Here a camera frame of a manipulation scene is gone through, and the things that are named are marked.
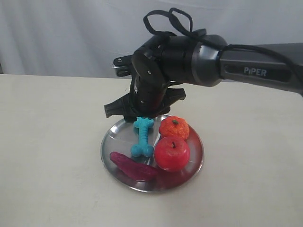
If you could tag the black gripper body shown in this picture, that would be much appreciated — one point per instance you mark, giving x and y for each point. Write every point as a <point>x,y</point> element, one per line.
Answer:
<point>145,99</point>

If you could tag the teal toy bone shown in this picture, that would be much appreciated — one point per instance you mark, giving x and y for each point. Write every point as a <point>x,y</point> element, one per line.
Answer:
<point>142,148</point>

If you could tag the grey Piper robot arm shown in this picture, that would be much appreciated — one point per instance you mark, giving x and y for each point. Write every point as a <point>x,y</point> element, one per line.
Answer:
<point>161,64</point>

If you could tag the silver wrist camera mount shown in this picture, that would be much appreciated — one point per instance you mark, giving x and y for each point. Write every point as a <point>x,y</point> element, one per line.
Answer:
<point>122,65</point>

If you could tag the purple sweet potato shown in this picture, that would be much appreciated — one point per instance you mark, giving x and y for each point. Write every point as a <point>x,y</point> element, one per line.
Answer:
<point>134,170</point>

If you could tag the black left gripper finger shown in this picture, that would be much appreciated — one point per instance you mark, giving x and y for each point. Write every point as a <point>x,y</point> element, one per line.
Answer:
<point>130,117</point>

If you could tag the white backdrop cloth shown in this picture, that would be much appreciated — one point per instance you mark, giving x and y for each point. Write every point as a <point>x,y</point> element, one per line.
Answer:
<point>80,38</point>

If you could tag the orange tangerine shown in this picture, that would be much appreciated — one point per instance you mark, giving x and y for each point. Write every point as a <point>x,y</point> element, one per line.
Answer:
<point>174,126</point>

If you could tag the red apple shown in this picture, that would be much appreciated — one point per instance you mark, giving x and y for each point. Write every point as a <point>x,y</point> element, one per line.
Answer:
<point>172,153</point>

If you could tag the round stainless steel plate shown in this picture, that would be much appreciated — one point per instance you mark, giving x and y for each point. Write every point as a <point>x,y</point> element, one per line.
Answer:
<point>121,136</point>

